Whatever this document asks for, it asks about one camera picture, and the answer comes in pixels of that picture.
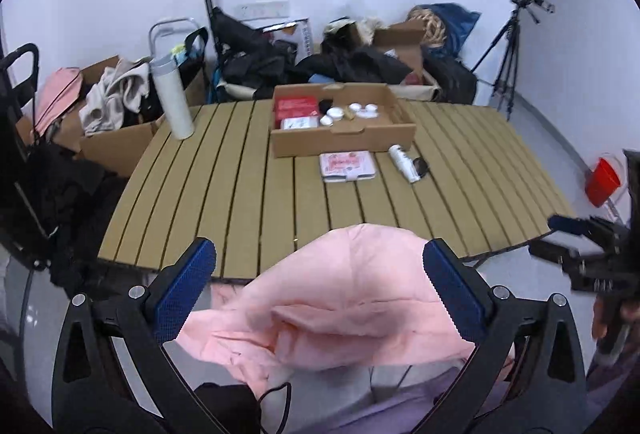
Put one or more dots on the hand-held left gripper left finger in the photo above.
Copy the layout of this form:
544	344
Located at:
185	289

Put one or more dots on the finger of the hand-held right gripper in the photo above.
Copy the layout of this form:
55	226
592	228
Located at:
567	224
550	253

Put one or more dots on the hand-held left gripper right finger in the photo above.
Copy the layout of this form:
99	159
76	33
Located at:
452	289

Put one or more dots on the pink wipes pack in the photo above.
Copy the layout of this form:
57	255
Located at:
347	166

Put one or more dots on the shallow cardboard tray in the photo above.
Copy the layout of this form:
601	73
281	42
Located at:
340	141

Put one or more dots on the small white lid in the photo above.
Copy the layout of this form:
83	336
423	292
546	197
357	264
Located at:
371	107

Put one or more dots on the white wipes pack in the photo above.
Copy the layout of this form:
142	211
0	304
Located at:
300	123

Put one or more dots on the small gold cap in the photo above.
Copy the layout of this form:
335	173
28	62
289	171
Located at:
348	115

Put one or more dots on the round white lid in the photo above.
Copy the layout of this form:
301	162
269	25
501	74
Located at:
356	106

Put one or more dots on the tiny white lid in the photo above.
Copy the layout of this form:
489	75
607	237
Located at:
326	120

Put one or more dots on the red box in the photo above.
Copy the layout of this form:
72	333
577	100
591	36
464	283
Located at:
295	106

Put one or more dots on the small black object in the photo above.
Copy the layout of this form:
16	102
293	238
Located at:
325	104

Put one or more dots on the person's right hand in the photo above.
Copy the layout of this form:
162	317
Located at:
600	320

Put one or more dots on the red bucket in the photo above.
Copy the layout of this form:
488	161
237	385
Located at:
602	184

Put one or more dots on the pink jacket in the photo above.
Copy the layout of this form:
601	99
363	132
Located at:
350	294

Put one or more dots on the purple jacket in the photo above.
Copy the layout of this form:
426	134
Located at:
415	409

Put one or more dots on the large cardboard box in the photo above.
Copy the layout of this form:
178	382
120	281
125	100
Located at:
115	148

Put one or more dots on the black stroller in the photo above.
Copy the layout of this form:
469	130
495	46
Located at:
50	194

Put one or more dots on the white thermos bottle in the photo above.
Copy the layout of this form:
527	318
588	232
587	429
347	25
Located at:
172	103

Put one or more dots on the black tripod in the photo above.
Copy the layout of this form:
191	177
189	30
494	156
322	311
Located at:
510	43

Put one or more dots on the beige clothes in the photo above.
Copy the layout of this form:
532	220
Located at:
110	103

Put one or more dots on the beige folding wagon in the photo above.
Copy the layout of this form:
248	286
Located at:
240	91

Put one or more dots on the dark blue bag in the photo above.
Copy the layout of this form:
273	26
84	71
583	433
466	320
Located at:
462	23

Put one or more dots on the pink backpack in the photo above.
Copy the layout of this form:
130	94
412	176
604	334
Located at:
57	93

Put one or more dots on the black clothing pile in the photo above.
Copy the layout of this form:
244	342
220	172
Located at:
270	69

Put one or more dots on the green cloth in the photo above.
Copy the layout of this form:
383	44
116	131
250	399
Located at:
178	51

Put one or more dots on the wicker ball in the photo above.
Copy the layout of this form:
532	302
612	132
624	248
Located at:
432	26

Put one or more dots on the black jacket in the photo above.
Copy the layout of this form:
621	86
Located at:
360	66

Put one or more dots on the small blue cloth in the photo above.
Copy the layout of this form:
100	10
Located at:
319	78

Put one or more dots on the open cardboard box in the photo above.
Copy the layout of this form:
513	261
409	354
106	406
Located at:
400	33

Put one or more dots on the black bag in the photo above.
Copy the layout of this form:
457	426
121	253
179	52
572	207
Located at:
240	41

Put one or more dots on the beige tote bag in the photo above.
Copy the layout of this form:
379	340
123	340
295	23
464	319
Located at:
367	28

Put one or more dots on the printed carton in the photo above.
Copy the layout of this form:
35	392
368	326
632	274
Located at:
300	33

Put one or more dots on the white metal frame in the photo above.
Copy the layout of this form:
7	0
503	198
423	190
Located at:
170	21

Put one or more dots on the white wall socket strip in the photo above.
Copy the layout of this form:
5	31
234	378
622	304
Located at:
262	9

